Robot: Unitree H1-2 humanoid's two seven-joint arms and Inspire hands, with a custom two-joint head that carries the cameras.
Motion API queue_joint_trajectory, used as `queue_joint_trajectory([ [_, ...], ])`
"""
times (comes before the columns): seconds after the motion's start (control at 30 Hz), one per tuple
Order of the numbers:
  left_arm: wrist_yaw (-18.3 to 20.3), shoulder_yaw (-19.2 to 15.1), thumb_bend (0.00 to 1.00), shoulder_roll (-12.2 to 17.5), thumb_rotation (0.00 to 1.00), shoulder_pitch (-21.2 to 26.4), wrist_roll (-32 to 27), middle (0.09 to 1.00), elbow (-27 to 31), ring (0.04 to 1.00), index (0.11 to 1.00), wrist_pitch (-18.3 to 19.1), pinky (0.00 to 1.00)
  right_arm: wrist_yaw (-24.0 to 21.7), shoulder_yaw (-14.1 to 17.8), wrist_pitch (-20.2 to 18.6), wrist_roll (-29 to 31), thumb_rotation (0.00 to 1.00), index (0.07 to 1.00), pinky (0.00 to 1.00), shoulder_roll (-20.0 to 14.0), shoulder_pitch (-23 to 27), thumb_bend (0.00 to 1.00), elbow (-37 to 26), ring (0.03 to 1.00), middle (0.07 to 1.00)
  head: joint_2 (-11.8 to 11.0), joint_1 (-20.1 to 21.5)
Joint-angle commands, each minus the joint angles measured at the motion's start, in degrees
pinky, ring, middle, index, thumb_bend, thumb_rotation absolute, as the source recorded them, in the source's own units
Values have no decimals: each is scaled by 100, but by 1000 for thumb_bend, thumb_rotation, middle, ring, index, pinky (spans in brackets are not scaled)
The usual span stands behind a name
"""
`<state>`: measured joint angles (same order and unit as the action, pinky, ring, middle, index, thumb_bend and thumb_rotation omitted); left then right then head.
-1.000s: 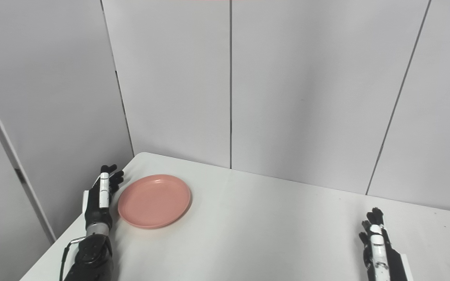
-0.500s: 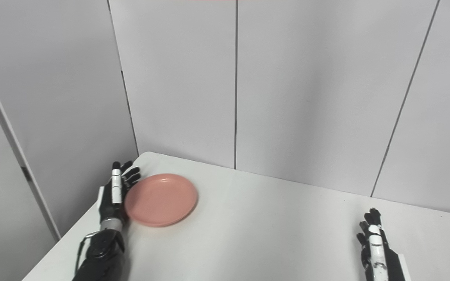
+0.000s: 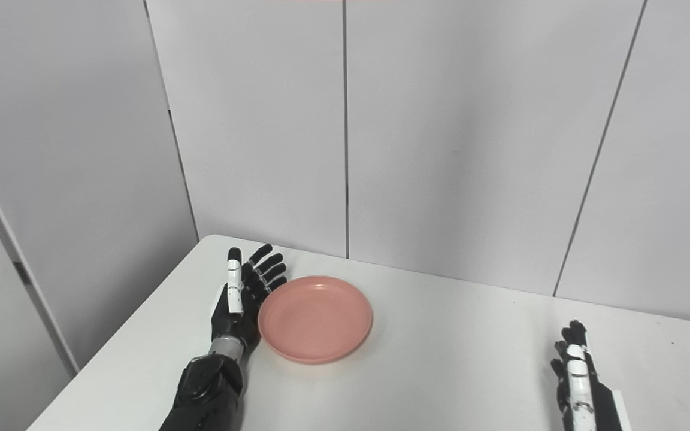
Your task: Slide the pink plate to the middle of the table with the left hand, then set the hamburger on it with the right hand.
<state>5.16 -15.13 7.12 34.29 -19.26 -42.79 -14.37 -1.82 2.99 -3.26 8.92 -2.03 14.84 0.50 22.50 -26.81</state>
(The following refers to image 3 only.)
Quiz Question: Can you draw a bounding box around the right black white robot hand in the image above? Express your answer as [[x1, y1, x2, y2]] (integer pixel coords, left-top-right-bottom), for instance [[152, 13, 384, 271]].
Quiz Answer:
[[550, 320, 633, 431]]

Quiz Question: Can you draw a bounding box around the pink round plate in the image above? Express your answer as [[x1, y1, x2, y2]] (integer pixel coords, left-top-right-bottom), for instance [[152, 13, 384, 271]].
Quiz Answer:
[[258, 275, 374, 365]]

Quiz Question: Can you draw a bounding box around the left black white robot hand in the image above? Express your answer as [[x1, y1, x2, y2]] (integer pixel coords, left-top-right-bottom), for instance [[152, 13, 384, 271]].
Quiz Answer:
[[210, 243, 288, 354]]

